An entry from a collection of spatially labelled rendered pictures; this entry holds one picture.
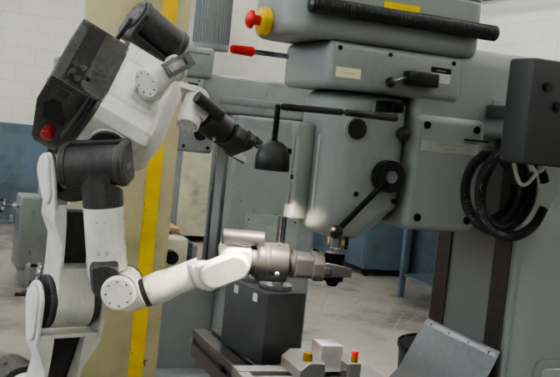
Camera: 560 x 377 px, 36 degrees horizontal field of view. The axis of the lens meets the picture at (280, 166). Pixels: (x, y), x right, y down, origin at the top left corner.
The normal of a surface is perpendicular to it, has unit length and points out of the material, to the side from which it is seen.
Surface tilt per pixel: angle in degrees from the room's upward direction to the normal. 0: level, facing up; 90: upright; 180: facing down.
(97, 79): 57
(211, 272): 103
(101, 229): 93
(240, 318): 90
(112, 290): 93
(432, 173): 90
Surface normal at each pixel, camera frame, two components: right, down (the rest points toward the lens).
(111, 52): 0.54, -0.44
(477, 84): 0.37, 0.09
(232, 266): 0.10, 0.29
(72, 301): 0.58, -0.07
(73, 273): 0.56, 0.18
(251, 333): -0.84, -0.06
